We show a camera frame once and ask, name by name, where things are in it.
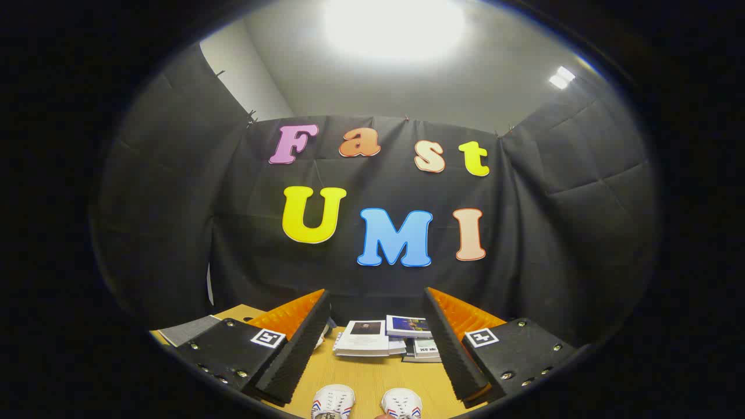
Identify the small rectangular ceiling light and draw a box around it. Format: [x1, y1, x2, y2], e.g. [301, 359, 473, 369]
[548, 66, 576, 90]

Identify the white book with portrait cover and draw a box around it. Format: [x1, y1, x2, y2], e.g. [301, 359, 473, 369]
[335, 319, 406, 353]

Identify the grey fabric storage box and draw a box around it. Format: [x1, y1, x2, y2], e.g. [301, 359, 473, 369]
[158, 315, 222, 347]

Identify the book with blue picture cover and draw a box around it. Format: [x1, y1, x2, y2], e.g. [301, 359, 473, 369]
[386, 315, 435, 339]

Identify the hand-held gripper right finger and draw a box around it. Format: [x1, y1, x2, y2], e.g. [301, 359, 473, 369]
[424, 286, 583, 403]

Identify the plain white book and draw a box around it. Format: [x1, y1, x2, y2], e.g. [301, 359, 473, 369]
[333, 340, 407, 358]

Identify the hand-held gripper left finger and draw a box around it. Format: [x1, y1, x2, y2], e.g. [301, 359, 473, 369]
[175, 289, 332, 406]

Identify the white striped canvas shoe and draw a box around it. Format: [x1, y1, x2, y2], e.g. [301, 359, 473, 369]
[311, 384, 356, 419]
[381, 388, 423, 419]

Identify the large round ceiling light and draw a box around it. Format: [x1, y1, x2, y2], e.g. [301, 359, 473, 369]
[319, 0, 467, 62]

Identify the book with pale green cover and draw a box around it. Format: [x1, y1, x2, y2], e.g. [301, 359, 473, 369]
[407, 338, 442, 358]

